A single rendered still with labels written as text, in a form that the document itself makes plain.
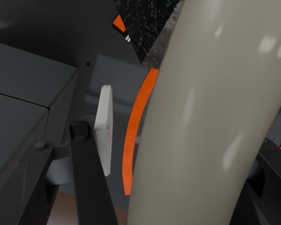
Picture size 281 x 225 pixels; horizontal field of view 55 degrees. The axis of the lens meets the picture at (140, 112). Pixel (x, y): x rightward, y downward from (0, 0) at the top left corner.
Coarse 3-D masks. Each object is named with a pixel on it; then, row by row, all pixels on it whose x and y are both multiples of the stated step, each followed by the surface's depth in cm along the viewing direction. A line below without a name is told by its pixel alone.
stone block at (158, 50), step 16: (128, 0) 39; (144, 0) 36; (160, 0) 33; (176, 0) 30; (128, 16) 41; (144, 16) 37; (160, 16) 34; (176, 16) 32; (128, 32) 43; (144, 32) 39; (160, 32) 35; (144, 48) 41; (160, 48) 38; (144, 64) 43; (160, 64) 42
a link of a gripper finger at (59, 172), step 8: (64, 144) 14; (56, 152) 13; (64, 152) 13; (56, 160) 12; (64, 160) 13; (56, 168) 13; (64, 168) 13; (48, 176) 13; (56, 176) 13; (64, 176) 13; (72, 176) 13; (48, 184) 13; (56, 184) 13
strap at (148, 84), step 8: (152, 72) 106; (152, 80) 108; (144, 88) 109; (152, 88) 109; (144, 96) 110; (136, 104) 112; (144, 104) 112; (136, 112) 114; (136, 120) 115; (128, 128) 117; (136, 128) 117; (128, 136) 118; (128, 144) 120; (128, 152) 122; (128, 160) 124; (128, 168) 125; (128, 176) 127; (128, 184) 129; (128, 192) 131
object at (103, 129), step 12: (108, 96) 18; (108, 108) 16; (96, 120) 15; (108, 120) 15; (96, 132) 14; (108, 132) 14; (96, 144) 14; (108, 144) 14; (108, 156) 14; (108, 168) 15
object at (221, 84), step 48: (192, 0) 6; (240, 0) 5; (192, 48) 5; (240, 48) 5; (192, 96) 6; (240, 96) 5; (144, 144) 7; (192, 144) 6; (240, 144) 6; (144, 192) 7; (192, 192) 6; (240, 192) 7
